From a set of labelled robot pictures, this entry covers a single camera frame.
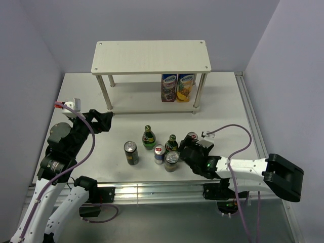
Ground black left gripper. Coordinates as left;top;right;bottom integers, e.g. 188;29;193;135
68;108;113;156

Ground blue silver energy drink can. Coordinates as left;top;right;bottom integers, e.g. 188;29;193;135
187;132;198;140

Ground dark olive beverage can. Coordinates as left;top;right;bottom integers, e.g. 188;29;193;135
165;151;179;172

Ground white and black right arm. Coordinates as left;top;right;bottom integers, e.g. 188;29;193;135
178;135;304;203

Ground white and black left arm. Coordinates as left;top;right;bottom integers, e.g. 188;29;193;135
10;109;113;242

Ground white two-tier shelf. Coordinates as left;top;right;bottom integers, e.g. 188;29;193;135
91;40;211;114

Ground short green glass bottle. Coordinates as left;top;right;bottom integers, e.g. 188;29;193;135
165;134;178;153

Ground small red-tab silver can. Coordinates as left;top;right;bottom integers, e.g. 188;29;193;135
154;144;166;165

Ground black and gold can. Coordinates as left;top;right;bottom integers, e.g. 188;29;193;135
124;141;139;166

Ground tall green glass bottle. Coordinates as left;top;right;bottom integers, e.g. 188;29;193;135
142;125;156;150

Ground yellow pineapple juice carton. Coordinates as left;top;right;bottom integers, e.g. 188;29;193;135
176;74;194;102

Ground purple grape juice carton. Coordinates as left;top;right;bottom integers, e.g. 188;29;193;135
160;74;178;102

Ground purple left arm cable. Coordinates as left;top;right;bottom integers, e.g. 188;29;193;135
19;102;119;241

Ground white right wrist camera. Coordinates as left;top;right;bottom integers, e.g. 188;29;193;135
197;131;215;148

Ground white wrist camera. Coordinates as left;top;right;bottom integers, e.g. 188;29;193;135
197;131;215;148
62;98;81;118

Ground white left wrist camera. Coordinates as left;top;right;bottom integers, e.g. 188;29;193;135
62;98;81;118

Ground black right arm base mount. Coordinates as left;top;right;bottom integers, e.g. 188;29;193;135
202;179;238;217

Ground aluminium front rail frame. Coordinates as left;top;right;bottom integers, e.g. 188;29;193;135
24;177;291;207

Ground aluminium right side rail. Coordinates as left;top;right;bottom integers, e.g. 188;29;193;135
234;72;268;158

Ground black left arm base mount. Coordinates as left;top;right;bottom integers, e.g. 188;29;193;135
79;187;115;218

